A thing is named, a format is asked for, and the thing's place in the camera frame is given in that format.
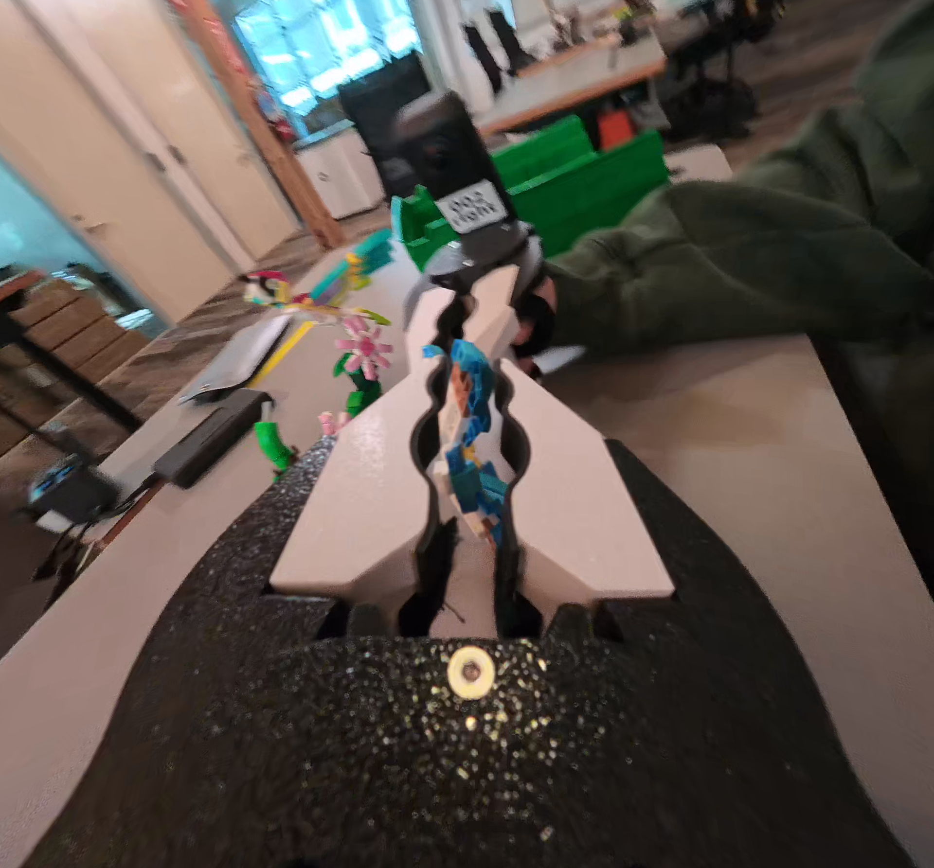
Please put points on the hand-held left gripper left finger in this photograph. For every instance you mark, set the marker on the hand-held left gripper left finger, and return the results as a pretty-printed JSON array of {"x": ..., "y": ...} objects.
[{"x": 350, "y": 510}]

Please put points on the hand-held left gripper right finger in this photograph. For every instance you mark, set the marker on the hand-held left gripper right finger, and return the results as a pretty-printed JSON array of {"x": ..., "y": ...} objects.
[{"x": 584, "y": 518}]

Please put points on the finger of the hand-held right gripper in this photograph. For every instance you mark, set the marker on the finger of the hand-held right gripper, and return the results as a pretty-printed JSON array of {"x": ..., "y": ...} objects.
[
  {"x": 427, "y": 328},
  {"x": 496, "y": 313}
]

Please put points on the blue lego flower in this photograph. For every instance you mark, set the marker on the blue lego flower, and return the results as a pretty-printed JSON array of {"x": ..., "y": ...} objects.
[{"x": 467, "y": 379}]

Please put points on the person's right forearm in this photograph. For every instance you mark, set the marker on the person's right forearm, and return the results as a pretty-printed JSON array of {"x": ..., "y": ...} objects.
[{"x": 730, "y": 270}]

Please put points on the green lego plant pink flowers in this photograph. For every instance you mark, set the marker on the green lego plant pink flowers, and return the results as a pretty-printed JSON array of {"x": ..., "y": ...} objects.
[{"x": 361, "y": 390}]

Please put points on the colourful lego bird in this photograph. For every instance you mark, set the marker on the colourful lego bird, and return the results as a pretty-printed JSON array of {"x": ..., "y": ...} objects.
[{"x": 277, "y": 292}]

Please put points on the person's right hand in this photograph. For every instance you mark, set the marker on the person's right hand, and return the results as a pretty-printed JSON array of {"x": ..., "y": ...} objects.
[{"x": 533, "y": 370}]

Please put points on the black monitor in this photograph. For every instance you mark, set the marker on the black monitor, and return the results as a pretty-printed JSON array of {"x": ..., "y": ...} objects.
[{"x": 372, "y": 109}]

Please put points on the white low cabinet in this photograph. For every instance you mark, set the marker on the white low cabinet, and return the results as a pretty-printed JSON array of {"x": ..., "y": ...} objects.
[{"x": 339, "y": 175}]

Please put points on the green plastic bin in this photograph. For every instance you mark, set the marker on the green plastic bin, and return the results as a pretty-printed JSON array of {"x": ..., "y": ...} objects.
[{"x": 584, "y": 189}]

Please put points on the grey-topped desk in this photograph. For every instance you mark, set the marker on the grey-topped desk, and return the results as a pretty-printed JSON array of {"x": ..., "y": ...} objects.
[{"x": 576, "y": 80}]

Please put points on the black power brick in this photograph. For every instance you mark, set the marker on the black power brick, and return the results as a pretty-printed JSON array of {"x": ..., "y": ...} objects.
[{"x": 208, "y": 437}]

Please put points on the white instruction booklet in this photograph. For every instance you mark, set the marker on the white instruction booklet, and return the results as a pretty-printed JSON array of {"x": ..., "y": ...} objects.
[{"x": 233, "y": 361}]

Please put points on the small black blue hub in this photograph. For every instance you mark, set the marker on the small black blue hub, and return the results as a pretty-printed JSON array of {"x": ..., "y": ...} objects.
[{"x": 73, "y": 492}]

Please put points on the white double door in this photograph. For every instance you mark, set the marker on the white double door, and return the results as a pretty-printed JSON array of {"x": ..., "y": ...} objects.
[{"x": 146, "y": 117}]

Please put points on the wooden drawer cabinet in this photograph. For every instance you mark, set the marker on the wooden drawer cabinet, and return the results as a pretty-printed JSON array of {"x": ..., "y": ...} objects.
[{"x": 73, "y": 328}]

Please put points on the person's green sweater torso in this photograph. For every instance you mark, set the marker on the person's green sweater torso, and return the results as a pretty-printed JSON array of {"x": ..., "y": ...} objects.
[{"x": 897, "y": 117}]

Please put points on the wooden post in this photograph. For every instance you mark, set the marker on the wooden post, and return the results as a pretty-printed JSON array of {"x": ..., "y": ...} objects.
[{"x": 241, "y": 80}]

